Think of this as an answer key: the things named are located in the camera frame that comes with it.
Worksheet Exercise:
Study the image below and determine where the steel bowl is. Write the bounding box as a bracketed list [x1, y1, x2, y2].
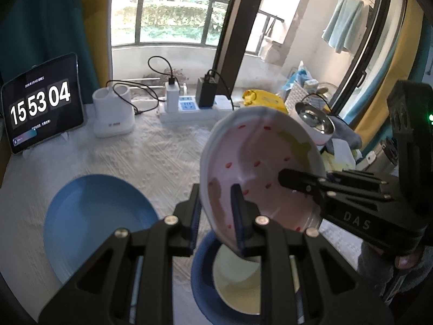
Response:
[294, 100, 336, 135]

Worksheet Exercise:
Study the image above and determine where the black adapter cable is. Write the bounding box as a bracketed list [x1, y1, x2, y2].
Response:
[204, 69, 235, 111]

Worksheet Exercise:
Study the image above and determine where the grey cloth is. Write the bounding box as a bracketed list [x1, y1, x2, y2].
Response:
[326, 118, 363, 150]

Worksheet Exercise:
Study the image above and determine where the black charger cable loop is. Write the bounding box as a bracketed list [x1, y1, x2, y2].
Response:
[147, 56, 177, 85]

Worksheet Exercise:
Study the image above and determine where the white desk lamp base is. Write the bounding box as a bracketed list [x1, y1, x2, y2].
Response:
[92, 86, 136, 139]

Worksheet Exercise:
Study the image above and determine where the dark sliding door frame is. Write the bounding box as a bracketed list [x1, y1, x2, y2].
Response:
[329, 0, 407, 109]

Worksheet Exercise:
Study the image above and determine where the tablet with clock display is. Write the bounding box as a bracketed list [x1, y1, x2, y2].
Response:
[0, 53, 85, 157]

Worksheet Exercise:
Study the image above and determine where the yellow curtain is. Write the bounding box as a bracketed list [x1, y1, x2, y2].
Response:
[80, 0, 114, 89]
[353, 0, 425, 140]

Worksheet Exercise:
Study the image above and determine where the light blue hanging towel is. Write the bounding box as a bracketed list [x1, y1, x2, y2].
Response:
[321, 0, 365, 54]

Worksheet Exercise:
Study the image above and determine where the steel thermos with black lid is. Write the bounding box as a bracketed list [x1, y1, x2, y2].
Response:
[370, 137, 402, 177]

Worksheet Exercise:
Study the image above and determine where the person's right hand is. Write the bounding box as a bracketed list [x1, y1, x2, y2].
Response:
[394, 253, 425, 271]

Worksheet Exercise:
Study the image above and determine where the blue plastic bag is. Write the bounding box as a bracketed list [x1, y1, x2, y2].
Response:
[282, 60, 319, 90]

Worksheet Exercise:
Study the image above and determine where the white tablecloth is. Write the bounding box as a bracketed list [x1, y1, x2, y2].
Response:
[0, 103, 366, 325]

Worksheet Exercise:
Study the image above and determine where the small pink bowl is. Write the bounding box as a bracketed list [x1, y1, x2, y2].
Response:
[298, 115, 336, 146]

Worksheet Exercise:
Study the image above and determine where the white charger plug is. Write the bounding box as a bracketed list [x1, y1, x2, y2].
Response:
[165, 81, 180, 113]

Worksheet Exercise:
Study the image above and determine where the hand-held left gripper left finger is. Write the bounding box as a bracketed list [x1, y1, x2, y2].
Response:
[39, 183, 204, 325]

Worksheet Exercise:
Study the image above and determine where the white plastic basket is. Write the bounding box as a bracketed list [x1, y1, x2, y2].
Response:
[284, 81, 334, 112]

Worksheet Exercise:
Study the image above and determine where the pink bowl with red spots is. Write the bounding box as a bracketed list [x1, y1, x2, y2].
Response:
[199, 106, 327, 262]

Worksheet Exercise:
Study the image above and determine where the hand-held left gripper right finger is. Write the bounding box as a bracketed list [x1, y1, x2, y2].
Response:
[230, 183, 395, 325]

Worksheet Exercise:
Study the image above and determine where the large blue bowl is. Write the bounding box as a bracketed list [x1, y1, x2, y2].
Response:
[190, 229, 306, 325]

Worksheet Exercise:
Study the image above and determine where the white power strip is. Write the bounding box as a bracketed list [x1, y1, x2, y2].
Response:
[159, 95, 234, 124]

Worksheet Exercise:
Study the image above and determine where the teal curtain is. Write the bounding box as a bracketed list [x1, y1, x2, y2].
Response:
[365, 7, 433, 156]
[0, 0, 99, 89]

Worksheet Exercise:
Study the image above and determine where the yellow plastic container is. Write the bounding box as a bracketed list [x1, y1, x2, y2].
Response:
[241, 89, 288, 114]

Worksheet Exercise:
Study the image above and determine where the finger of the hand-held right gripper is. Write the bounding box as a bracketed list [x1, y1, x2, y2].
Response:
[326, 170, 398, 194]
[278, 168, 339, 204]

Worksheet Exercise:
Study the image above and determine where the yellow green tissue pack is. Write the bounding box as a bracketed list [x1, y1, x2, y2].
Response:
[321, 140, 359, 172]

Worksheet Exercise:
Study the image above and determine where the dark window frame post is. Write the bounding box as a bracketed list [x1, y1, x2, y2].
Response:
[211, 0, 272, 97]

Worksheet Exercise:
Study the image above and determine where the green bowl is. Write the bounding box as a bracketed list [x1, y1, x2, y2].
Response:
[212, 244, 302, 314]

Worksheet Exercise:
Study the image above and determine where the black lamp base cable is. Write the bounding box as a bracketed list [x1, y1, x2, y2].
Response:
[106, 80, 166, 116]

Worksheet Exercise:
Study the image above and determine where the blue plate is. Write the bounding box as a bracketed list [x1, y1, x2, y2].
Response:
[43, 174, 160, 285]

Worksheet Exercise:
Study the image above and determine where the black power adapter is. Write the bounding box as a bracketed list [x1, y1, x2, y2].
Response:
[196, 77, 218, 108]

